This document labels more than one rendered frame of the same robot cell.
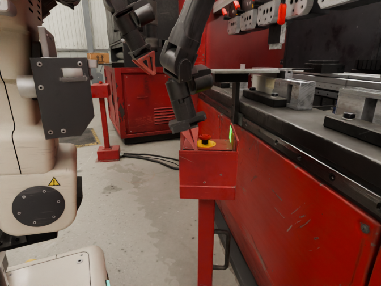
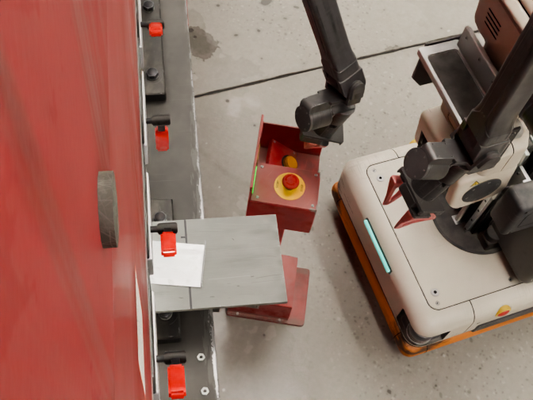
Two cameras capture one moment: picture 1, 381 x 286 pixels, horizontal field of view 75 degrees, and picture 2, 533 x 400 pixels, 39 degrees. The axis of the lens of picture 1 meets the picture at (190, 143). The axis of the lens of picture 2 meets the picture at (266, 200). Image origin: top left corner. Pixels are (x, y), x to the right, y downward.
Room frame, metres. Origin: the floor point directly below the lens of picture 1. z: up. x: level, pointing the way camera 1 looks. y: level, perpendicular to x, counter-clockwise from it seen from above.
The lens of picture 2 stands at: (1.64, -0.18, 2.29)
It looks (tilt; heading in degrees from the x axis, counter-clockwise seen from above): 61 degrees down; 174
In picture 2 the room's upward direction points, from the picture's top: 11 degrees clockwise
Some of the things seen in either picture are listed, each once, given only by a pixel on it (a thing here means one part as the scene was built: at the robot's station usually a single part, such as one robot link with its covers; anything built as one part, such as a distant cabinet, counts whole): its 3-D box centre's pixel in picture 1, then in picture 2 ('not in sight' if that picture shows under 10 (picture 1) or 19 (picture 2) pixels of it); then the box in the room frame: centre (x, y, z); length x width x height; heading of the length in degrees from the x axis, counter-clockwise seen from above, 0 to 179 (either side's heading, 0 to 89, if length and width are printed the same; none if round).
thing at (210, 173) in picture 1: (207, 158); (285, 175); (0.72, -0.05, 0.75); 0.20 x 0.16 x 0.18; 176
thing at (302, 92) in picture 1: (277, 89); not in sight; (1.04, -0.36, 0.92); 0.39 x 0.06 x 0.10; 10
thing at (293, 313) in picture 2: not in sight; (270, 285); (0.72, -0.02, 0.06); 0.25 x 0.20 x 0.12; 86
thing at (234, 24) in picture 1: (239, 17); not in sight; (1.51, -0.27, 1.26); 0.15 x 0.09 x 0.17; 10
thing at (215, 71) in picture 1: (239, 70); (211, 262); (1.07, -0.20, 1.00); 0.26 x 0.18 x 0.01; 100
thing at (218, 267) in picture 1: (221, 249); not in sight; (0.72, -0.11, 0.40); 0.06 x 0.02 x 0.18; 86
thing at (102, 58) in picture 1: (98, 58); not in sight; (2.95, 1.04, 1.04); 0.30 x 0.26 x 0.12; 23
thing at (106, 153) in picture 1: (104, 121); not in sight; (2.55, 0.91, 0.41); 0.25 x 0.20 x 0.83; 100
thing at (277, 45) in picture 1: (276, 36); not in sight; (1.10, -0.35, 1.13); 0.10 x 0.02 x 0.10; 10
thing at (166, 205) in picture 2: (262, 97); (162, 267); (1.05, -0.30, 0.89); 0.30 x 0.05 x 0.03; 10
